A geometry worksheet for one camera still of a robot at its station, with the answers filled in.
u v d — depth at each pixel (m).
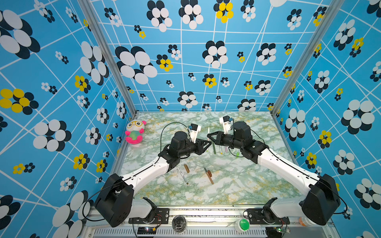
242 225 0.64
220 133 0.67
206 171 0.89
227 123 0.69
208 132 0.75
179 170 0.89
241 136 0.59
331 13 0.70
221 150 0.97
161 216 0.73
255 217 0.72
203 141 0.76
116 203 0.41
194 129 0.69
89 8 0.69
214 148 0.99
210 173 0.88
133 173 0.48
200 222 0.72
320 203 0.48
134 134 1.01
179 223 0.63
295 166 0.47
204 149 0.72
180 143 0.61
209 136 0.75
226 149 0.98
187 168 0.90
